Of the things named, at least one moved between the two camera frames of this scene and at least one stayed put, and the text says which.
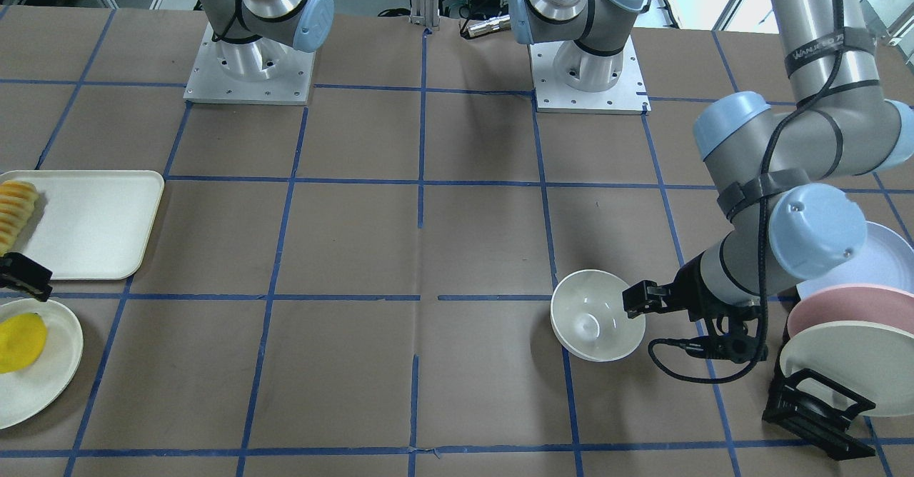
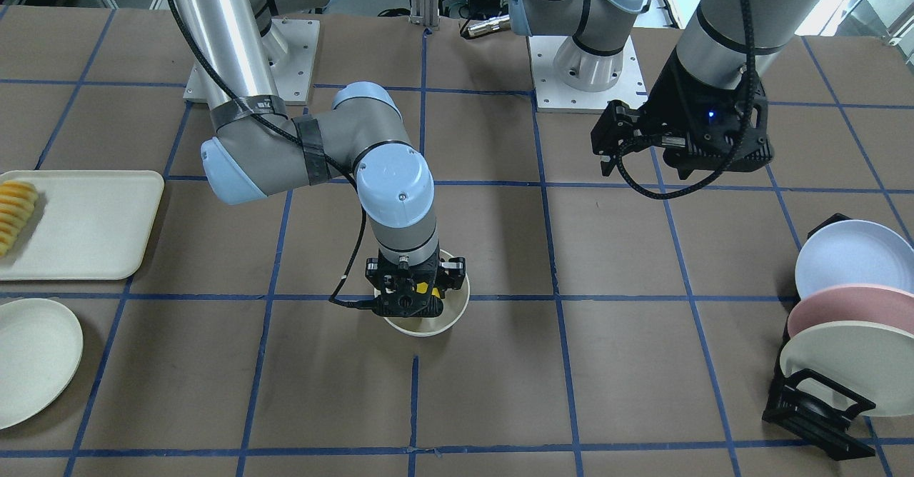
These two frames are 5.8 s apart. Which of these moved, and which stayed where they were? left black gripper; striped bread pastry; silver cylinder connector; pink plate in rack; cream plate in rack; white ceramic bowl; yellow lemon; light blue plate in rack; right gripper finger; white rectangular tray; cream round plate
Moved: white ceramic bowl; yellow lemon; left black gripper; right gripper finger
Stayed: cream round plate; white rectangular tray; light blue plate in rack; striped bread pastry; cream plate in rack; pink plate in rack; silver cylinder connector
